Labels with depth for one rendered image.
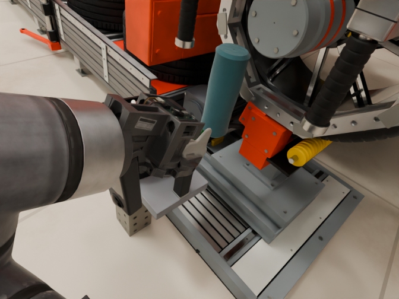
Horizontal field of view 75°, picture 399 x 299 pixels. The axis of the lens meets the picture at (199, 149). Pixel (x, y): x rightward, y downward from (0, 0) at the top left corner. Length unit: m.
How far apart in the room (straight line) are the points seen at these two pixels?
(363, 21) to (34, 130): 0.37
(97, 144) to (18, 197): 0.06
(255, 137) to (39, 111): 0.68
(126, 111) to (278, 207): 0.84
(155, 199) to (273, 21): 0.46
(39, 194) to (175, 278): 0.87
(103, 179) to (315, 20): 0.44
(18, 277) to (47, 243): 0.90
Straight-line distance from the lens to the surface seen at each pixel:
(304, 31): 0.52
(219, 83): 0.69
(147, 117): 0.27
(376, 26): 0.40
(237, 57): 0.66
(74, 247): 1.12
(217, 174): 1.15
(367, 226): 1.54
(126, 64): 1.36
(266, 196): 1.04
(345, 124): 0.68
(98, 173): 0.23
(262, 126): 0.79
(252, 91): 0.79
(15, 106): 0.21
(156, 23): 0.97
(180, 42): 0.62
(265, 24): 0.56
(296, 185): 1.14
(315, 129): 0.45
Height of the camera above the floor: 0.99
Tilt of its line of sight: 43 degrees down
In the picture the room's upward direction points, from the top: 13 degrees clockwise
